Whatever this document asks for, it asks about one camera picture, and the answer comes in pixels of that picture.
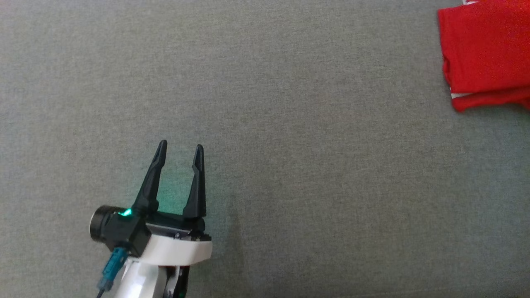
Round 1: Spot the large grey sofa seat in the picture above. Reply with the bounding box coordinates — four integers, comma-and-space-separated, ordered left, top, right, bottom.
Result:
0, 0, 530, 298

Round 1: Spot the left camera cable blue plug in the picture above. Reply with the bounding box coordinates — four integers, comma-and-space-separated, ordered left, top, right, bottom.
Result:
96, 247, 129, 298

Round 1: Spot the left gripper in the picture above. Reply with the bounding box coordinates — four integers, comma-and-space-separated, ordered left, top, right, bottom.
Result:
132, 140, 213, 265

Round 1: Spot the red and white shirt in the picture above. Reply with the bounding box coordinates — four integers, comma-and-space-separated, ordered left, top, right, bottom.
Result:
438, 0, 530, 112

